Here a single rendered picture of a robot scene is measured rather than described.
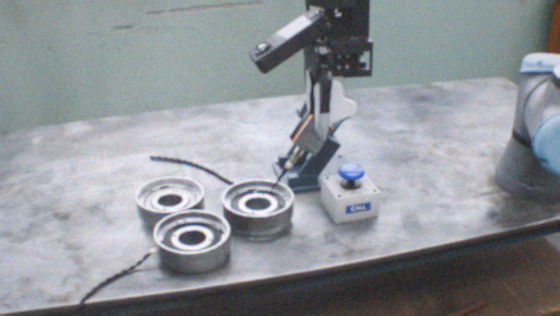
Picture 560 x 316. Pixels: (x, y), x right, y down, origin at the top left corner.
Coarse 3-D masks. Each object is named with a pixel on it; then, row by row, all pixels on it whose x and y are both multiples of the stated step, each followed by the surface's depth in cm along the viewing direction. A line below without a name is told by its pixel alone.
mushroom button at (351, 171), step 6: (342, 168) 93; (348, 168) 93; (354, 168) 93; (360, 168) 93; (342, 174) 92; (348, 174) 92; (354, 174) 92; (360, 174) 92; (348, 180) 93; (354, 180) 93
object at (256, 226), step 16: (224, 192) 94; (240, 192) 96; (288, 192) 94; (224, 208) 91; (240, 208) 92; (256, 208) 96; (272, 208) 92; (288, 208) 90; (240, 224) 89; (256, 224) 88; (272, 224) 89
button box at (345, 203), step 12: (324, 180) 96; (336, 180) 96; (360, 180) 95; (324, 192) 96; (336, 192) 93; (348, 192) 92; (360, 192) 92; (372, 192) 92; (324, 204) 97; (336, 204) 91; (348, 204) 92; (360, 204) 92; (372, 204) 93; (336, 216) 92; (348, 216) 93; (360, 216) 93; (372, 216) 94
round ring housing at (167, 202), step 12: (156, 180) 97; (168, 180) 98; (180, 180) 98; (192, 180) 97; (144, 192) 96; (168, 192) 96; (180, 192) 96; (192, 192) 96; (144, 204) 93; (156, 204) 93; (168, 204) 96; (180, 204) 93; (192, 204) 91; (204, 204) 94; (144, 216) 90; (156, 216) 89
